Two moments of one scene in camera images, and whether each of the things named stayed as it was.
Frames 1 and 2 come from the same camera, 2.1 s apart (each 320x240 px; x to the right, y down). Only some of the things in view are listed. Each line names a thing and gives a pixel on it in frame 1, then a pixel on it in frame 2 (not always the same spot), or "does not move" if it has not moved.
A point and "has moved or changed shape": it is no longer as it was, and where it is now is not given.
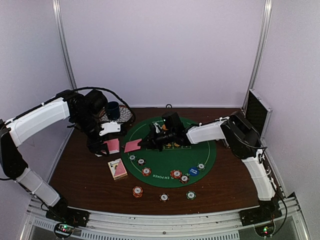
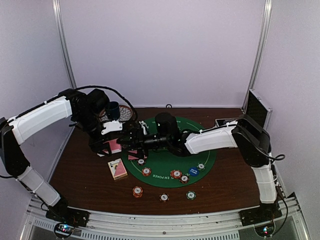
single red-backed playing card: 132,145 has moved or changed shape
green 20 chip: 201,166 does not move
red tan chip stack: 137,191 does not move
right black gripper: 151,141 -> 135,135
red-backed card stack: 113,146 does not move
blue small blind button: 193,171 does not move
